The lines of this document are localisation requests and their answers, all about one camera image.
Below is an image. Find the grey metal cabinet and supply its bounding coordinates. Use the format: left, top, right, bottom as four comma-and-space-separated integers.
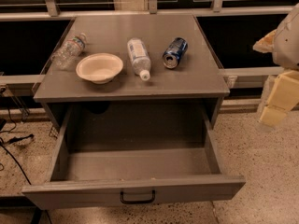
34, 15, 229, 128

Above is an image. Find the open grey top drawer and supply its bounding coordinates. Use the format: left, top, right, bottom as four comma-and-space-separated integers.
22, 103, 245, 209

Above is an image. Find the blue soda can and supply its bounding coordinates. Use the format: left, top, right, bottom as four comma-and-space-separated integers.
163, 37, 188, 69

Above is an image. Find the clear crumpled water bottle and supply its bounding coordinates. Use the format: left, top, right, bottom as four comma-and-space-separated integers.
51, 33, 86, 70

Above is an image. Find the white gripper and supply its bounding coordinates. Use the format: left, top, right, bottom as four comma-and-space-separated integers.
253, 4, 299, 127

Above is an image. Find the blue label plastic bottle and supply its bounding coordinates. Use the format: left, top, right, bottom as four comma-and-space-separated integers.
127, 38, 151, 81

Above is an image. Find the black drawer handle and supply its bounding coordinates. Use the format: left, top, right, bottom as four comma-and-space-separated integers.
120, 190, 156, 205

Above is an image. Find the black floor cable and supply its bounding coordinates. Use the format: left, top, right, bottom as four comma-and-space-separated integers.
0, 103, 36, 186

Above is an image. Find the white paper bowl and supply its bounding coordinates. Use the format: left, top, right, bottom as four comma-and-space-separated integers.
76, 53, 123, 84

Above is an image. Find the metal window railing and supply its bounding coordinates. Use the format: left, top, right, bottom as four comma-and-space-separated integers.
0, 0, 299, 21

